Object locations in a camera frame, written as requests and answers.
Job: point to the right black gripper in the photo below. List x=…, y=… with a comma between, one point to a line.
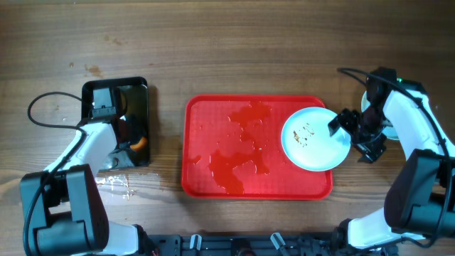
x=354, y=129

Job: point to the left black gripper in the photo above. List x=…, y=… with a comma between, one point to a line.
x=125, y=133

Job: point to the light blue plate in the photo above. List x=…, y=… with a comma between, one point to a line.
x=389, y=130
x=308, y=144

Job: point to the orange green scrub sponge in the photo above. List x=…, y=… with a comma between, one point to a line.
x=140, y=145

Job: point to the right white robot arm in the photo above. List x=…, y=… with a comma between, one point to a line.
x=419, y=207

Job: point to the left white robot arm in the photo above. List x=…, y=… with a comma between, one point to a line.
x=63, y=211

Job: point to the red plastic tray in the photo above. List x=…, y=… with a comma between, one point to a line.
x=232, y=149

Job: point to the black water basin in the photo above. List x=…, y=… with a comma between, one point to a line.
x=137, y=93

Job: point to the black mounting rail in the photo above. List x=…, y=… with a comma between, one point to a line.
x=304, y=245

